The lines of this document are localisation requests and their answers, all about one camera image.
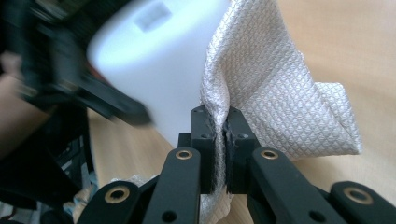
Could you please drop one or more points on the white cylindrical container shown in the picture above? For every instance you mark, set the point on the white cylindrical container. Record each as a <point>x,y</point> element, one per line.
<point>162,62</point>

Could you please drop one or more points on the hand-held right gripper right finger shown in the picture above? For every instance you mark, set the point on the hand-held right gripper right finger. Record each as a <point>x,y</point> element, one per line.
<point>239,143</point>

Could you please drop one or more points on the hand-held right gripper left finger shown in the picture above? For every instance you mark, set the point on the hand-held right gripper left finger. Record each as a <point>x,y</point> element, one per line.
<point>204,143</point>

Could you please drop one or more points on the white textured cloth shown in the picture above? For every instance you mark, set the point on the white textured cloth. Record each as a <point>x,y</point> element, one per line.
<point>264,77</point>

